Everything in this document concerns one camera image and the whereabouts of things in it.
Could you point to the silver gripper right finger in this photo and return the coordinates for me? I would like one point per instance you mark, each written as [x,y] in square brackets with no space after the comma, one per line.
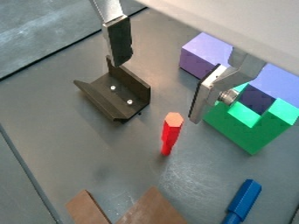
[215,87]

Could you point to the black metal bracket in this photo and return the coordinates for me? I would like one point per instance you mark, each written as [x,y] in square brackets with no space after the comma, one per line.
[119,93]

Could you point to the red hexagonal peg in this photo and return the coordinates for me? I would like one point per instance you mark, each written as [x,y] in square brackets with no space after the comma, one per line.
[173,125]

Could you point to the green U-shaped block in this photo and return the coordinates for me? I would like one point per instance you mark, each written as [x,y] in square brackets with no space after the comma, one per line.
[254,120]

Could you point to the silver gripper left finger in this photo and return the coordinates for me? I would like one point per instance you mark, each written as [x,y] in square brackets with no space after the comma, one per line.
[117,30]

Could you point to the purple board block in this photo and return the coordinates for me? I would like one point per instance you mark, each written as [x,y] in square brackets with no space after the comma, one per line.
[205,52]

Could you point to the blue cylindrical peg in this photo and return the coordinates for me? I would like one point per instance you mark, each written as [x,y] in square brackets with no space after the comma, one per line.
[242,202]

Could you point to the brown T-shaped block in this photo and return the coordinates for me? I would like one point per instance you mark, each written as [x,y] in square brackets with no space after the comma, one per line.
[153,209]

